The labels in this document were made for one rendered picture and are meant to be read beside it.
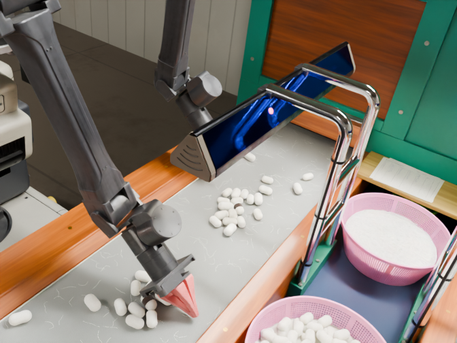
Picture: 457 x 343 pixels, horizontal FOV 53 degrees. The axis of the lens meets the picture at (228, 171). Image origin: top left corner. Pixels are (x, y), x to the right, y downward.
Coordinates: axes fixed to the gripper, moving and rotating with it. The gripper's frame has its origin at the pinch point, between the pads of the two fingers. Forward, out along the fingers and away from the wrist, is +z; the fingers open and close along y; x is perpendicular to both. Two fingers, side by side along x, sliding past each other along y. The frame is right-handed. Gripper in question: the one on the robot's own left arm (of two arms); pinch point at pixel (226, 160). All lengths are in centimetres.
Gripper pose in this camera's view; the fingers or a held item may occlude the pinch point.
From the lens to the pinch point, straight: 116.9
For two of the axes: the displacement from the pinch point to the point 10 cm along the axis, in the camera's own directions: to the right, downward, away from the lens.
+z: 5.4, 8.4, 0.8
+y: 5.5, -4.2, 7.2
